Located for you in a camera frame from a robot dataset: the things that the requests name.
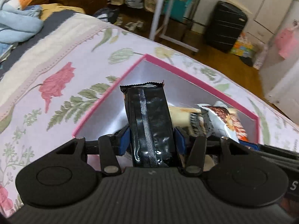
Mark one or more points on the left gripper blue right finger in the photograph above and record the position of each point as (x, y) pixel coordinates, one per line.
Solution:
(191, 150)

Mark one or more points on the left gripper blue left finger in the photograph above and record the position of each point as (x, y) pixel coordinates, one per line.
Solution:
(110, 146)

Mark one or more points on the cream orange biscuit bag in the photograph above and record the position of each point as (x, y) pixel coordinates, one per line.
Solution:
(189, 119)

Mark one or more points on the plain black snack packet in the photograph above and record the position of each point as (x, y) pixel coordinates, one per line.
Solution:
(152, 140)

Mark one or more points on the pink cardboard box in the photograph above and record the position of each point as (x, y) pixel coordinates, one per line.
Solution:
(179, 89)

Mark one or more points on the floral bed sheet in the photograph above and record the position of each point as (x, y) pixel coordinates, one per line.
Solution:
(60, 73)

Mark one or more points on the colourful gift bag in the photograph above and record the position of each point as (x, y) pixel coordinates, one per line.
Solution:
(243, 47)

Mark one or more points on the white plastic package on floor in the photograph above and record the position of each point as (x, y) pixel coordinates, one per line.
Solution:
(260, 55)

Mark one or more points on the black suitcase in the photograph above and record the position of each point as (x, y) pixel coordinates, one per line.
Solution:
(224, 27)

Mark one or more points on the pink paper bag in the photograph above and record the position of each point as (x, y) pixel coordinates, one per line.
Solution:
(286, 42)

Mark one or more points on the teal shopping bag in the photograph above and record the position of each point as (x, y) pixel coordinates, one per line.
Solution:
(179, 9)

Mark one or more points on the goose plush in blue blanket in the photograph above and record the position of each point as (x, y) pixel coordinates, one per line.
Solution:
(19, 20)

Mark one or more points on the white wardrobe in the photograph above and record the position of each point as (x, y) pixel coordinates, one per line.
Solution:
(265, 18)

